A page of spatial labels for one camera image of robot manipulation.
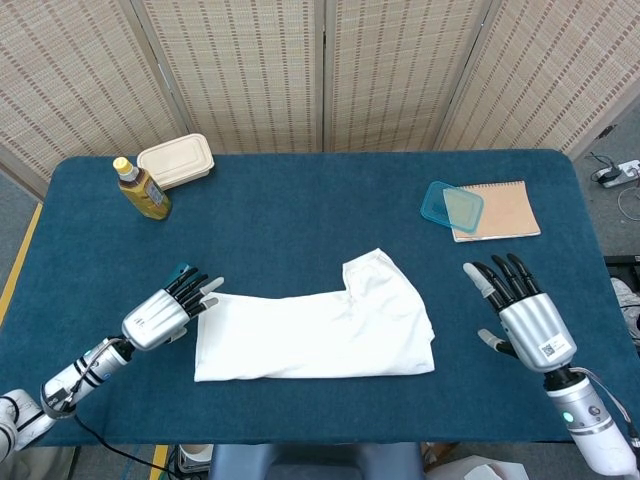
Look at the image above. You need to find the blue carpeted table surface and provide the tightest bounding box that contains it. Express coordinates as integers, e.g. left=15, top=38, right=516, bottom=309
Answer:
left=0, top=148, right=640, bottom=446

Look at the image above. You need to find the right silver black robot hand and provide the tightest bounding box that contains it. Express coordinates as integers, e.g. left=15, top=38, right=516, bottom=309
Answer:
left=462, top=252, right=578, bottom=374

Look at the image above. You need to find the white t-shirt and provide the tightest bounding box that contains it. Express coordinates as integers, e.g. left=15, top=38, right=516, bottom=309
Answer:
left=193, top=247, right=435, bottom=384

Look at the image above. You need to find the white paper sheet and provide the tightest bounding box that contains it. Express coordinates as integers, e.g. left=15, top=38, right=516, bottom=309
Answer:
left=446, top=462, right=509, bottom=480

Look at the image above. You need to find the brown spiral notebook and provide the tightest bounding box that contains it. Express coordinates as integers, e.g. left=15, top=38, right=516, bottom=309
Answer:
left=451, top=180, right=542, bottom=244

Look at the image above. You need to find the woven folding screen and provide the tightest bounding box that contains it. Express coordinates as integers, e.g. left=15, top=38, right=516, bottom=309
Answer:
left=0, top=0, right=640, bottom=201

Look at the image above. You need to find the yellow capped green tea bottle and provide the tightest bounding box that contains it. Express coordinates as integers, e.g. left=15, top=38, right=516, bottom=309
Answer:
left=112, top=156, right=172, bottom=222

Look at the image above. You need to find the white power strip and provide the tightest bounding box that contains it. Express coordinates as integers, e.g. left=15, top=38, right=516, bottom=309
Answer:
left=597, top=158, right=640, bottom=189

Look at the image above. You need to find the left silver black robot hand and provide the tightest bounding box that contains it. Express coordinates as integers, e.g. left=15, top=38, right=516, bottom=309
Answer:
left=121, top=266, right=226, bottom=353

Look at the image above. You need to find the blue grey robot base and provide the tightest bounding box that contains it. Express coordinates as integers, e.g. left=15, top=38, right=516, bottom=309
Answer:
left=207, top=442, right=424, bottom=480

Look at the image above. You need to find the black flat object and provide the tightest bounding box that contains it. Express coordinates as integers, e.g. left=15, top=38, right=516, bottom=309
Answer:
left=603, top=253, right=640, bottom=281

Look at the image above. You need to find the blue transparent container lid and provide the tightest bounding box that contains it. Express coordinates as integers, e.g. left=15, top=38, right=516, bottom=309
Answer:
left=421, top=180, right=485, bottom=235

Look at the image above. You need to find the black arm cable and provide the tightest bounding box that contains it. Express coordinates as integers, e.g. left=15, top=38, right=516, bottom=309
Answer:
left=73, top=413, right=184, bottom=476

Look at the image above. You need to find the white round device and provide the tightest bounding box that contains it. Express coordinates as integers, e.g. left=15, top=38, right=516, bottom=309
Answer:
left=178, top=443, right=214, bottom=474

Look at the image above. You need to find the beige lidded food container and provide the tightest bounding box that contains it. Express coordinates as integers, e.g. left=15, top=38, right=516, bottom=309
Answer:
left=136, top=133, right=215, bottom=191

